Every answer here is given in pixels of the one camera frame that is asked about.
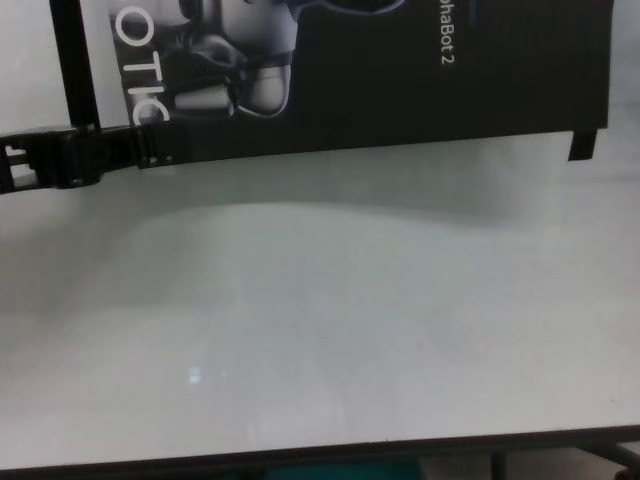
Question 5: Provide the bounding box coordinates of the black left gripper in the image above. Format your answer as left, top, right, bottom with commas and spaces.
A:
0, 122, 191, 197

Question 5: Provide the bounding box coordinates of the black tape rectangle frame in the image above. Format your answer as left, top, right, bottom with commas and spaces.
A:
49, 0, 600, 162

